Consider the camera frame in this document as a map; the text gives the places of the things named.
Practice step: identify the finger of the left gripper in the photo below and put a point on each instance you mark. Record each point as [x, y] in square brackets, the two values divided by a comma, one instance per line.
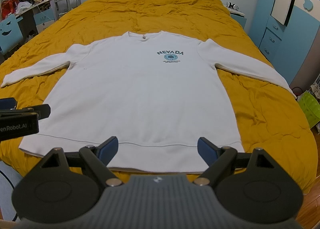
[8, 103]
[32, 112]

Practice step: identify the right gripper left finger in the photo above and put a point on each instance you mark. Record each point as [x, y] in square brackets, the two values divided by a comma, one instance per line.
[65, 185]

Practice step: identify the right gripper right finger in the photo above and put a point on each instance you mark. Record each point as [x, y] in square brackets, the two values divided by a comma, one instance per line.
[252, 186]

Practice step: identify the white Nevada sweatshirt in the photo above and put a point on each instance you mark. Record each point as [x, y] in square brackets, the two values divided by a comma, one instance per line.
[157, 93]

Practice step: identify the blue smiley chair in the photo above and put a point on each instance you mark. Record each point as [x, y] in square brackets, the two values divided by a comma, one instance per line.
[10, 34]

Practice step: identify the cluttered desk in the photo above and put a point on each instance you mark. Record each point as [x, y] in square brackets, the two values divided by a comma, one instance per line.
[36, 18]

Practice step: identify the green plastic basket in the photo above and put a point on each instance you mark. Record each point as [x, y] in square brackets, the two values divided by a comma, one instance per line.
[310, 106]

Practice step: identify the grey metal chair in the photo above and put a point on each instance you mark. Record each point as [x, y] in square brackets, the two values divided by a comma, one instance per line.
[64, 6]

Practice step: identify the blue nightstand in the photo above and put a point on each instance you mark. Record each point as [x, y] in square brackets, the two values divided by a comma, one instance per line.
[239, 17]

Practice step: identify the blue wardrobe with mirror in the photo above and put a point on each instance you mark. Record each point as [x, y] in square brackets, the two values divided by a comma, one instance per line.
[287, 33]

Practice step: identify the white headphones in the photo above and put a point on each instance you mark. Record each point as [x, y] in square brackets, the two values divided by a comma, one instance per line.
[232, 6]

